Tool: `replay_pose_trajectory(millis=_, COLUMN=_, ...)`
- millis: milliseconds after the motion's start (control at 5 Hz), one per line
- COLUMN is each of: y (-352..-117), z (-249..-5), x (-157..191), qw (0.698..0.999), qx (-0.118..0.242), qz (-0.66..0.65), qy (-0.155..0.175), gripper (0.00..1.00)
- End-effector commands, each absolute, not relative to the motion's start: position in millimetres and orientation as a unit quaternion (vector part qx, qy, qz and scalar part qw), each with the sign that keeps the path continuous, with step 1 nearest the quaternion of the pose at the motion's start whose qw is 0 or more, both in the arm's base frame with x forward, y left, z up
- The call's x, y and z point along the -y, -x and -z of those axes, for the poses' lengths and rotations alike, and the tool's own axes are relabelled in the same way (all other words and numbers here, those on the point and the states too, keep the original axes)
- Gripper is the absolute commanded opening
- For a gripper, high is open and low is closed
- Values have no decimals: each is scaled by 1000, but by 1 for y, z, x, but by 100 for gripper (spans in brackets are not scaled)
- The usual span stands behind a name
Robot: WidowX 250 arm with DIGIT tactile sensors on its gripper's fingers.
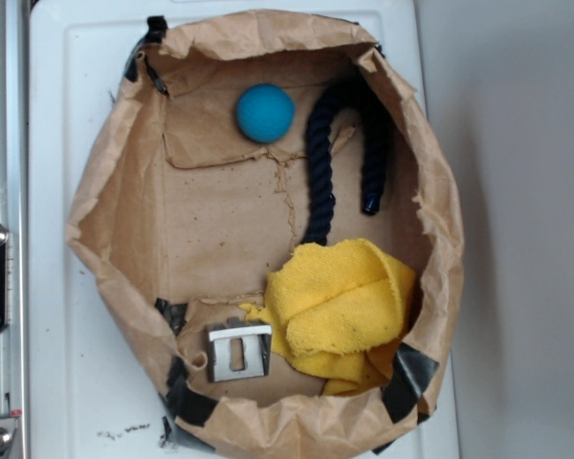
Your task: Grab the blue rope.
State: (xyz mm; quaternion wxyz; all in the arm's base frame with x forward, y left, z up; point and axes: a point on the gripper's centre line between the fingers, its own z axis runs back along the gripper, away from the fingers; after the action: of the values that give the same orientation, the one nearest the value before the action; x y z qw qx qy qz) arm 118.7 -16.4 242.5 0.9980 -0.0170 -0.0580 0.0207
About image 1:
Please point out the brown paper bag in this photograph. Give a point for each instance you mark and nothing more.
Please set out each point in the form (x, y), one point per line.
(180, 217)

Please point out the yellow cloth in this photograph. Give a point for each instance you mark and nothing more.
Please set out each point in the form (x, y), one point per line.
(338, 313)

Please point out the blue ball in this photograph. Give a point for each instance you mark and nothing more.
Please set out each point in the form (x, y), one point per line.
(264, 113)

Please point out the silver metal bracket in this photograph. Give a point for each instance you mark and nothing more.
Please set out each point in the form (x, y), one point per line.
(239, 349)

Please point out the aluminium frame rail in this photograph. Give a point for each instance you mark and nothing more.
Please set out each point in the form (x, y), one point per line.
(14, 378)

